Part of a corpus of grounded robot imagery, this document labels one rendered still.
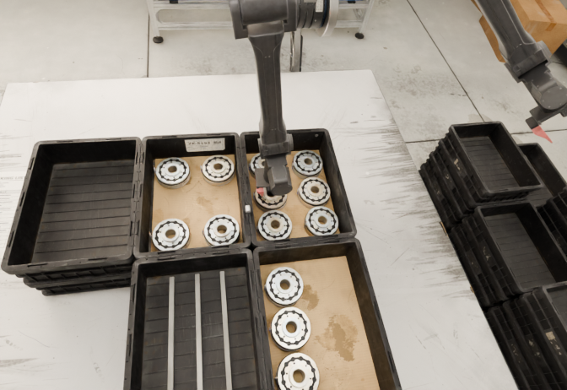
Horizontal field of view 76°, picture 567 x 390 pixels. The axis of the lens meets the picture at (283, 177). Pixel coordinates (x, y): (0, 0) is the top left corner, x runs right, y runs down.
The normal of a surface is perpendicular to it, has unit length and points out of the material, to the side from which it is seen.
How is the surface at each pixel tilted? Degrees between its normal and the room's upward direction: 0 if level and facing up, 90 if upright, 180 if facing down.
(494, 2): 87
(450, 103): 0
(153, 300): 0
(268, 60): 91
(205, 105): 0
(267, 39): 91
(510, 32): 87
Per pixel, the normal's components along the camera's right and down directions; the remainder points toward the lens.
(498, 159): 0.11, -0.55
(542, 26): -0.01, 0.82
